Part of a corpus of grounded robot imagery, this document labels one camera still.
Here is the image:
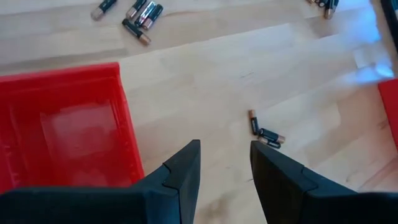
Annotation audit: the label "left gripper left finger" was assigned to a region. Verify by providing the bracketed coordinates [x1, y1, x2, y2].
[0, 139, 201, 224]

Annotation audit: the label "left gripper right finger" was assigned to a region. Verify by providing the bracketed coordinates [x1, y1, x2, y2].
[250, 140, 398, 224]

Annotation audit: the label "red plastic bin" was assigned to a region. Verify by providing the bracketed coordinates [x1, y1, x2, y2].
[0, 61, 146, 195]
[377, 78, 398, 149]

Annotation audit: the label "screws near top left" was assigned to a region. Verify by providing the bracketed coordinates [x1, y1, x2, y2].
[134, 0, 157, 28]

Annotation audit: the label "black aluminium table frame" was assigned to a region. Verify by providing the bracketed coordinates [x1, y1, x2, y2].
[379, 0, 398, 54]

